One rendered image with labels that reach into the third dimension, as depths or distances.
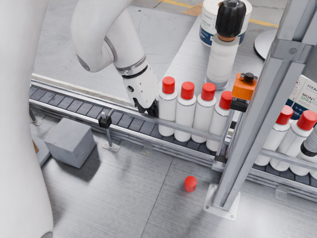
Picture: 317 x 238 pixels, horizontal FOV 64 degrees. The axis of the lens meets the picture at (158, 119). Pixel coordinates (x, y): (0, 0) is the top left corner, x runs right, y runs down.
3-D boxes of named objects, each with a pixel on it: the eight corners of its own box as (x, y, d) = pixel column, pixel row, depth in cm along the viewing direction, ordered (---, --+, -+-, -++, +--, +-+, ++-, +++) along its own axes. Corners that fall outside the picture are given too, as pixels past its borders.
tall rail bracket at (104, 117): (123, 134, 85) (117, 99, 73) (112, 151, 81) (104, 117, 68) (114, 132, 86) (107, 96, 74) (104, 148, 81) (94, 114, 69)
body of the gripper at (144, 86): (136, 76, 62) (152, 110, 69) (152, 54, 68) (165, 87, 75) (112, 78, 65) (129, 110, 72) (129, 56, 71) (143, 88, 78)
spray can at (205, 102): (208, 131, 80) (220, 80, 64) (207, 144, 76) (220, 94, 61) (191, 129, 80) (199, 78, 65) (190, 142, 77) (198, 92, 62)
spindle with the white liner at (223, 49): (230, 77, 97) (252, -3, 75) (225, 92, 92) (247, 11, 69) (207, 72, 99) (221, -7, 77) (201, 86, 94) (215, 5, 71)
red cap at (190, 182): (182, 182, 74) (183, 176, 71) (194, 180, 74) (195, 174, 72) (185, 192, 72) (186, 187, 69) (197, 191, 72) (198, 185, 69)
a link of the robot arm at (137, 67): (135, 68, 60) (140, 78, 62) (149, 48, 66) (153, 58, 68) (107, 70, 64) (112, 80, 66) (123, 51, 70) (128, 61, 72)
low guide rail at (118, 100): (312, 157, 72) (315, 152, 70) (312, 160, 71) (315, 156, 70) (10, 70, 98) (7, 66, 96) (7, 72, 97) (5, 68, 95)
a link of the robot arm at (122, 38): (123, 72, 60) (151, 52, 64) (97, 19, 52) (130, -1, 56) (105, 66, 66) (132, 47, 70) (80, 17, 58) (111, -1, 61)
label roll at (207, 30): (250, 47, 111) (260, 15, 100) (204, 51, 109) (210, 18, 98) (234, 24, 124) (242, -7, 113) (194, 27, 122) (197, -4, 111)
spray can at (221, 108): (226, 144, 77) (243, 94, 61) (217, 155, 74) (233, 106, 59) (211, 135, 79) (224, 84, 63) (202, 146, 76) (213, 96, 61)
